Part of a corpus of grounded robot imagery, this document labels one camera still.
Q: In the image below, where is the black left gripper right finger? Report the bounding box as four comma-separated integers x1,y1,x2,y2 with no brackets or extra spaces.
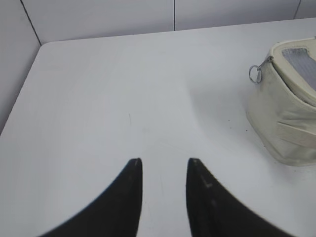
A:
186,158,272,237

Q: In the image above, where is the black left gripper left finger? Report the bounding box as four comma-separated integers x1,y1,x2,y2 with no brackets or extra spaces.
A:
43,158,143,237

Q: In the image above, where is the cream fabric zipper bag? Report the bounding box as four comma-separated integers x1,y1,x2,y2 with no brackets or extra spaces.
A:
246,38,316,166

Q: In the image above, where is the silver ring zipper pull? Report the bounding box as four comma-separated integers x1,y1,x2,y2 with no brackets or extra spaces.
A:
248,56,273,84

